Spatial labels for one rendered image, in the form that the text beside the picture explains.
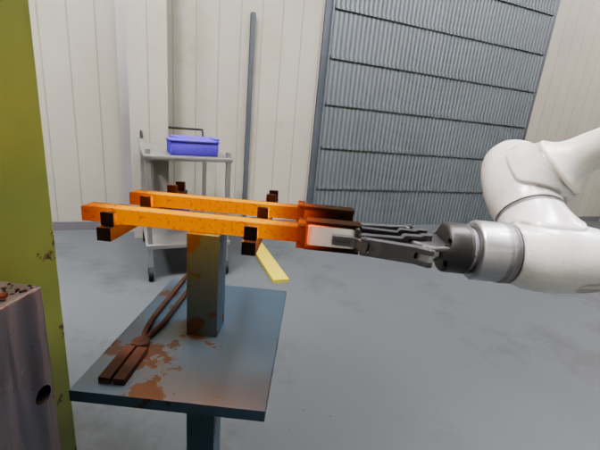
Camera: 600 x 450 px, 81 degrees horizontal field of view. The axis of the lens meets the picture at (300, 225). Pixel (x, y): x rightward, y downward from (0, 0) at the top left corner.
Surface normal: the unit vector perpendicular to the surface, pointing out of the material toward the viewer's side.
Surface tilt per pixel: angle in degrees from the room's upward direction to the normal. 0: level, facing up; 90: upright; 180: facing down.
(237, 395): 0
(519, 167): 57
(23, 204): 90
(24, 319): 90
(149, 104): 90
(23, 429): 90
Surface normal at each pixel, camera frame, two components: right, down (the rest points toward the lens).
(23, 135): 0.99, 0.11
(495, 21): 0.34, 0.29
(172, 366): 0.09, -0.96
